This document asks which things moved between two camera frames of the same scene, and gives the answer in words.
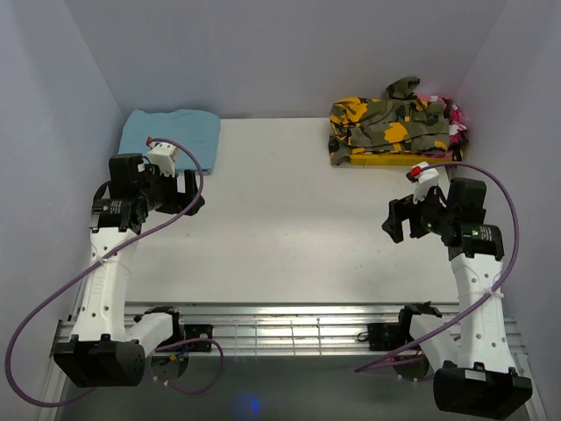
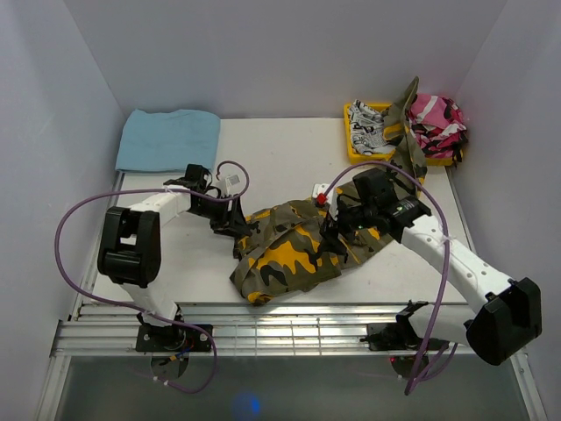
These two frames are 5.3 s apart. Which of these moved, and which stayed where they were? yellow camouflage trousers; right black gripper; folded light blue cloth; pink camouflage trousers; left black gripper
Moved: left black gripper; right black gripper; yellow camouflage trousers
Stayed: pink camouflage trousers; folded light blue cloth
